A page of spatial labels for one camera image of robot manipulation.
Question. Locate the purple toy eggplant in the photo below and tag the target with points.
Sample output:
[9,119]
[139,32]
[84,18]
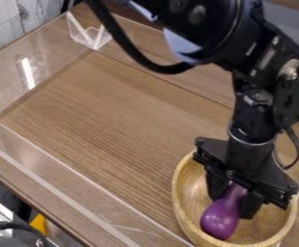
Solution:
[221,216]

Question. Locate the clear acrylic barrier wall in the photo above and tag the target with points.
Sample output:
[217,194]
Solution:
[93,132]

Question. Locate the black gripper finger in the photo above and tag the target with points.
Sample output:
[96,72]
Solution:
[252,201]
[217,180]

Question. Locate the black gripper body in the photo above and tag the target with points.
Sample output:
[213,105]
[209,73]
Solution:
[248,157]

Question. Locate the brown wooden bowl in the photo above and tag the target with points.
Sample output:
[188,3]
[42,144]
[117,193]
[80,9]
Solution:
[263,231]

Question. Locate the yellow black device base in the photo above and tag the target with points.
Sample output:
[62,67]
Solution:
[42,227]

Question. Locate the clear acrylic corner bracket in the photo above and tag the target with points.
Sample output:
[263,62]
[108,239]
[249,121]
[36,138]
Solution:
[91,37]

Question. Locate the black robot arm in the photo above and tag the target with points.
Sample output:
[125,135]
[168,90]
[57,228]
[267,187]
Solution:
[225,32]

